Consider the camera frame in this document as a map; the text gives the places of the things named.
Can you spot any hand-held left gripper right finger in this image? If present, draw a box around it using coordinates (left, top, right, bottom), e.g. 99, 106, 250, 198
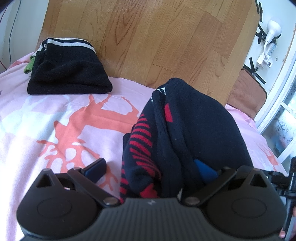
184, 159, 273, 207

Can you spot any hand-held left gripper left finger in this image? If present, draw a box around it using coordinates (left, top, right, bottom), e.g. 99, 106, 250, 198
35, 158, 121, 207

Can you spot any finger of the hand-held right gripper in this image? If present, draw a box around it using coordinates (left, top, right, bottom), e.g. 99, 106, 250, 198
266, 170, 290, 186

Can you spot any navy red patterned knit sweater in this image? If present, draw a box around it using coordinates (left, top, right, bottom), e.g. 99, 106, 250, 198
119, 78, 253, 205

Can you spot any person's right hand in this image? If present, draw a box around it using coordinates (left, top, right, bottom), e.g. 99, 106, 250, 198
279, 206, 296, 240

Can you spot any pink deer print bed sheet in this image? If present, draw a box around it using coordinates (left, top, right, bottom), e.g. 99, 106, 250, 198
0, 51, 289, 241

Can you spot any brown mesh cushion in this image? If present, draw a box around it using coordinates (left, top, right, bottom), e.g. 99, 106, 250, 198
225, 68, 267, 120

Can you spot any folded black white-striped garment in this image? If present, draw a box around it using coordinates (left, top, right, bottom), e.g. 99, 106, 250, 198
27, 38, 113, 95

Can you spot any black tape strip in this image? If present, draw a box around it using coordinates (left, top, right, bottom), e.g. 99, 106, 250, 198
242, 66, 267, 85
249, 58, 261, 78
254, 0, 263, 23
255, 24, 282, 45

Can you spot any white power strip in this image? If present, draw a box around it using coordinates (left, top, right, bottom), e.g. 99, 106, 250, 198
256, 42, 277, 68

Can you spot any green cloth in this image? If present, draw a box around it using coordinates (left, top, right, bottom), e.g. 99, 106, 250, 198
24, 54, 37, 75

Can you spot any wood-grain headboard panel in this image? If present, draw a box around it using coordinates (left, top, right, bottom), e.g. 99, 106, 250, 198
35, 0, 260, 107

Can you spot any white plug-in lamp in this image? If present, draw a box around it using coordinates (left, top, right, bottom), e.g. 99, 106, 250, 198
264, 18, 282, 44

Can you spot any white window frame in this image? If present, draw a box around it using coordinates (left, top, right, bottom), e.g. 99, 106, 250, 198
255, 0, 296, 158

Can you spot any black wall cable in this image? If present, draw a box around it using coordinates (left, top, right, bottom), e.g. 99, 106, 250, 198
8, 0, 21, 68

